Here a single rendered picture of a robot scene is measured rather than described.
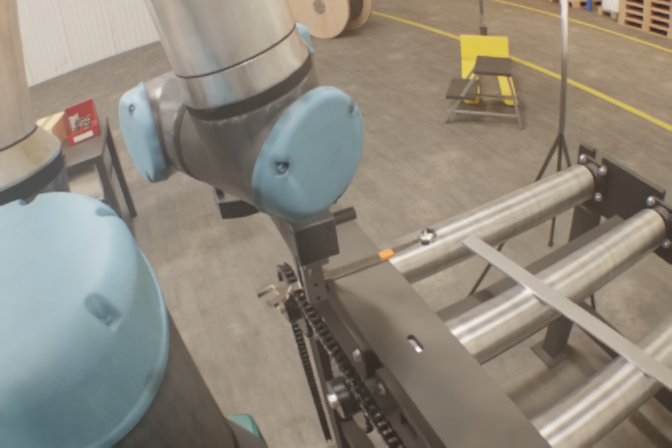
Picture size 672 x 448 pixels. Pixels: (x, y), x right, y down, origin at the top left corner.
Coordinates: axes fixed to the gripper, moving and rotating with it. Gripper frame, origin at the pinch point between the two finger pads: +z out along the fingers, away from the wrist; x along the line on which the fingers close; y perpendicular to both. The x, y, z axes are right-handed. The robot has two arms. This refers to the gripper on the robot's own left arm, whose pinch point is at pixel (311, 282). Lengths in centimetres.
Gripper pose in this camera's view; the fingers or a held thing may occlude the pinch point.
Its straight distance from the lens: 66.7
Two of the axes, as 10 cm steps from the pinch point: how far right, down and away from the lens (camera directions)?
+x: -3.9, -4.4, 8.1
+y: 9.1, -3.0, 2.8
